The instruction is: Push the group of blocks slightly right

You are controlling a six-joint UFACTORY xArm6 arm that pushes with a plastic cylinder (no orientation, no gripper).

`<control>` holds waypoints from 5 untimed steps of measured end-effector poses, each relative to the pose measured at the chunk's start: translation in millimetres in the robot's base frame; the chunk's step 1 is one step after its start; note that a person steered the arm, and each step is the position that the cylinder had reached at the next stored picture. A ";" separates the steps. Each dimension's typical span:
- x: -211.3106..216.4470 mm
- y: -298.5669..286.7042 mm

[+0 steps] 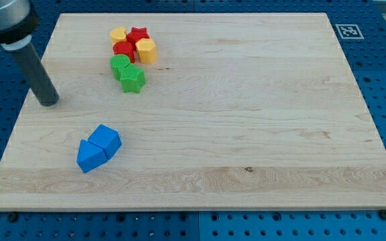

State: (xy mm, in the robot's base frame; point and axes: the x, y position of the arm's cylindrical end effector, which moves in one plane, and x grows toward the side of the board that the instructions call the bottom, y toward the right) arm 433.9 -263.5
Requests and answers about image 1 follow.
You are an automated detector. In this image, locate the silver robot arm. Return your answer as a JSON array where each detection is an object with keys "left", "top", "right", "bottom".
[{"left": 0, "top": 0, "right": 39, "bottom": 51}]

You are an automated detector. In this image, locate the wooden board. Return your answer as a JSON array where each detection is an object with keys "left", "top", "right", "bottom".
[{"left": 0, "top": 13, "right": 386, "bottom": 212}]

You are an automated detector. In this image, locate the green star block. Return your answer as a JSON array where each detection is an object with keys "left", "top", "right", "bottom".
[{"left": 120, "top": 64, "right": 146, "bottom": 93}]

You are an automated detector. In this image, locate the yellow hexagon block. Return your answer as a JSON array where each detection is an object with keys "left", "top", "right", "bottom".
[{"left": 135, "top": 38, "right": 158, "bottom": 64}]

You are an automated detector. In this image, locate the blue cube block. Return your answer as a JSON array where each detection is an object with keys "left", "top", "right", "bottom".
[{"left": 88, "top": 125, "right": 122, "bottom": 159}]

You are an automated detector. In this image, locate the green cylinder block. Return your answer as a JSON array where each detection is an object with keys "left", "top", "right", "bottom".
[{"left": 110, "top": 54, "right": 131, "bottom": 80}]

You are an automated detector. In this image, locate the red cylinder block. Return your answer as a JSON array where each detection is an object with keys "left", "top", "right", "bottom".
[{"left": 113, "top": 42, "right": 135, "bottom": 63}]

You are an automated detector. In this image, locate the red star block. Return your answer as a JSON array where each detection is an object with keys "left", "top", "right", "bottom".
[{"left": 127, "top": 27, "right": 149, "bottom": 50}]

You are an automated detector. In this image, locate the blue triangle block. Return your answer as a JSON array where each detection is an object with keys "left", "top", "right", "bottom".
[{"left": 76, "top": 140, "right": 108, "bottom": 173}]

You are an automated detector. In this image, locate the yellow heart block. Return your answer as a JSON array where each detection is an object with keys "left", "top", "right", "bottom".
[{"left": 109, "top": 27, "right": 127, "bottom": 45}]

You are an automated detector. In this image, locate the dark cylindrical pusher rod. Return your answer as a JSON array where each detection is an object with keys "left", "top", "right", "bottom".
[{"left": 1, "top": 35, "right": 59, "bottom": 106}]

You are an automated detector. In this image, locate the white fiducial marker tag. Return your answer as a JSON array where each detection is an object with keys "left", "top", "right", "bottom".
[{"left": 335, "top": 24, "right": 364, "bottom": 39}]

